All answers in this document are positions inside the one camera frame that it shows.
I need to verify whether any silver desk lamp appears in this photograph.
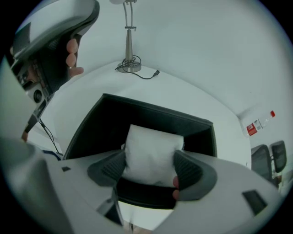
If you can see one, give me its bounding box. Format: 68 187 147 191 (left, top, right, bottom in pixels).
109 0 143 74

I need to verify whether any person's left hand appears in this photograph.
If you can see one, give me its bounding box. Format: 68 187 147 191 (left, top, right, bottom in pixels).
65 38 85 77

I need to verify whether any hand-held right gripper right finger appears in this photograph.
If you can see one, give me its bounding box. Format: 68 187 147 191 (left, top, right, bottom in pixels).
157 149 282 234

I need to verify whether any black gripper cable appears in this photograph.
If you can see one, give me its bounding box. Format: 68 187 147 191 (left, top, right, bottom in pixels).
38 118 63 156

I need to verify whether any black mesh office chair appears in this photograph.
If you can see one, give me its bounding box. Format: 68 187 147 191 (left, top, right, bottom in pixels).
250 140 288 184

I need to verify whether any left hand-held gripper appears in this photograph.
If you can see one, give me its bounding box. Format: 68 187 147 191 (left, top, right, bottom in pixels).
10 0 100 134

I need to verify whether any person's right hand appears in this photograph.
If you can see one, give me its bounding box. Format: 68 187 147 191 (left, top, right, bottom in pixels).
172 175 180 200

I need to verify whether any white cloth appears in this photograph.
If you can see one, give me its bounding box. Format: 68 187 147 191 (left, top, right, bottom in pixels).
120 124 185 186

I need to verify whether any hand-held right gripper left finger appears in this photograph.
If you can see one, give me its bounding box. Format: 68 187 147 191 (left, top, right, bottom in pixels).
45 150 126 211

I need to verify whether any black open box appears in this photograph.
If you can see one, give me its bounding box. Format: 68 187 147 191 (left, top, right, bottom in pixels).
63 93 217 210

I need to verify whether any clear red-capped water bottle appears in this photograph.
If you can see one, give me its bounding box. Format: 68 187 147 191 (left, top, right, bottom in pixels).
246 110 276 137

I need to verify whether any black lamp power cable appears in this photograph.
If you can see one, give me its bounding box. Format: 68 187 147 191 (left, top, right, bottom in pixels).
115 54 160 80

